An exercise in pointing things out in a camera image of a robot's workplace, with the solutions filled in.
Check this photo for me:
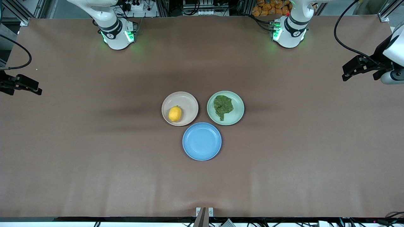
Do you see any green lettuce leaf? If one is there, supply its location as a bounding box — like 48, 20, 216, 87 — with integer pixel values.
213, 95, 234, 121

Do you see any yellow lemon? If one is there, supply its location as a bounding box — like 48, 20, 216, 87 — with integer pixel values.
168, 106, 182, 122

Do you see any bag of oranges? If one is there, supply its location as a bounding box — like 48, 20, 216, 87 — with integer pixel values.
252, 0, 292, 17

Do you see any light green plate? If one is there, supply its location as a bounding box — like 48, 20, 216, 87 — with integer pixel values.
207, 90, 245, 126

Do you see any white power strip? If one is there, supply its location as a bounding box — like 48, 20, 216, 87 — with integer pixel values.
122, 0, 158, 18

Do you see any beige plate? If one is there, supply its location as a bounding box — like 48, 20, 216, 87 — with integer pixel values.
161, 91, 199, 127

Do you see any white electronic device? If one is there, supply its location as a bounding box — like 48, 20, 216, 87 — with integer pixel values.
182, 0, 230, 16

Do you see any blue plate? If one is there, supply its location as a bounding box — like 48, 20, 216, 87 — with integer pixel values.
182, 122, 222, 161

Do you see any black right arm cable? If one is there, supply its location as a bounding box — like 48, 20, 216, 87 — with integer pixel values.
0, 34, 33, 70

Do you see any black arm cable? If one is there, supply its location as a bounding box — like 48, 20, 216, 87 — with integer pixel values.
334, 0, 379, 62
0, 34, 33, 70

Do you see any aluminium frame post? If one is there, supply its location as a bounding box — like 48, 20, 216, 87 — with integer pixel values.
377, 0, 404, 22
3, 0, 46, 26

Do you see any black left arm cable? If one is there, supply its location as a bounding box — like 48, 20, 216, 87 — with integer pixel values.
334, 0, 379, 62

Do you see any black base cable bundle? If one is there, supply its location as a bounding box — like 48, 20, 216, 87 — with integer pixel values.
251, 14, 275, 32

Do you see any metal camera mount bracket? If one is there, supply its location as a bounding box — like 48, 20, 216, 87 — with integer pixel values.
196, 207, 214, 227

